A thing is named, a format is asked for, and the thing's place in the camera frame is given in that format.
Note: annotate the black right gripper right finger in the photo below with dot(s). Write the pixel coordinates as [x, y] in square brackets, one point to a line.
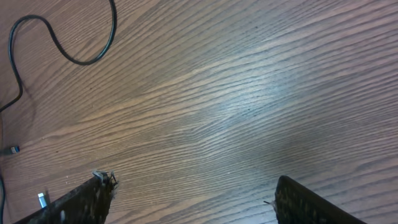
[296, 204]

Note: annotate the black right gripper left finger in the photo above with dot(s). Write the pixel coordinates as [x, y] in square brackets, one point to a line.
[88, 203]

